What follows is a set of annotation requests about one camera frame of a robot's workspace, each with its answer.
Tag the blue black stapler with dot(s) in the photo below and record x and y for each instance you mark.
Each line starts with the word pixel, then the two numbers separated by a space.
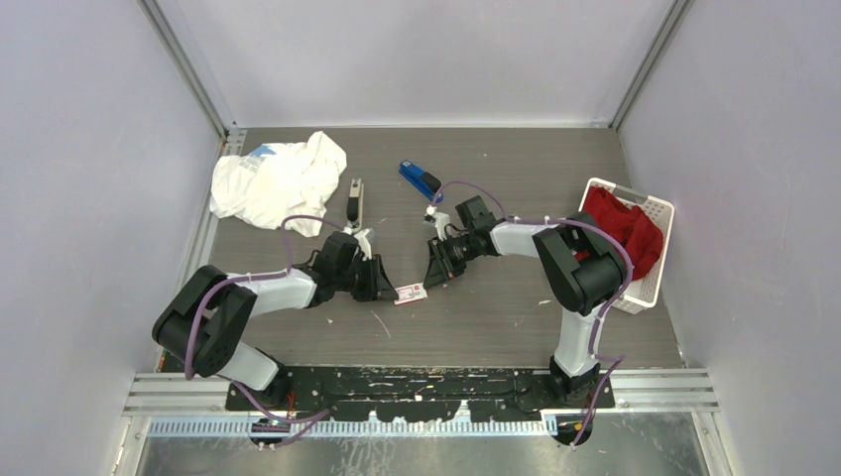
pixel 424 182

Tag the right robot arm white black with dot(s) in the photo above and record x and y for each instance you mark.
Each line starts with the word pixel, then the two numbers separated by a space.
pixel 582 266

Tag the white perforated cable rail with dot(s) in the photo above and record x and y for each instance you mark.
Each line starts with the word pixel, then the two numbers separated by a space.
pixel 253 426

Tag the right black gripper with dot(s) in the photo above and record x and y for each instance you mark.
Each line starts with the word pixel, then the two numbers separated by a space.
pixel 441 267

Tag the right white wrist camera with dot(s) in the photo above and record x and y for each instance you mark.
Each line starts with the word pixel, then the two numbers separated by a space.
pixel 438 220

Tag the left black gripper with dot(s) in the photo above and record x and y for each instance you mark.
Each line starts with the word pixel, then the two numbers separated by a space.
pixel 378 286

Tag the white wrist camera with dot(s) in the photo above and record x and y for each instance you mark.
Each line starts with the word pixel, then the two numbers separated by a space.
pixel 438 220
pixel 364 237

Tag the white plastic basket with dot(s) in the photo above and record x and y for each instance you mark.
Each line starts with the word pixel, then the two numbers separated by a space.
pixel 641 294

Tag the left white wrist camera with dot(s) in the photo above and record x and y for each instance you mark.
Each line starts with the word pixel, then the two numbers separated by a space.
pixel 364 237

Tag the red cloth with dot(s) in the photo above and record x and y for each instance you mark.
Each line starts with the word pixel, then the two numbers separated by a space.
pixel 630 226

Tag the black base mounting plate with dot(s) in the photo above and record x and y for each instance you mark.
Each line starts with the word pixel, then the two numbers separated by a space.
pixel 428 394

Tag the staple box lid sleeve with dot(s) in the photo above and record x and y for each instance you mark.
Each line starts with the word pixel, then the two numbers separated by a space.
pixel 410 293

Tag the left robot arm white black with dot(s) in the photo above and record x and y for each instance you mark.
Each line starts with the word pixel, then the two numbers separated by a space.
pixel 204 323

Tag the white crumpled t-shirt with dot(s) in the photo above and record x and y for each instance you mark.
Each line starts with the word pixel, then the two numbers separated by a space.
pixel 279 184

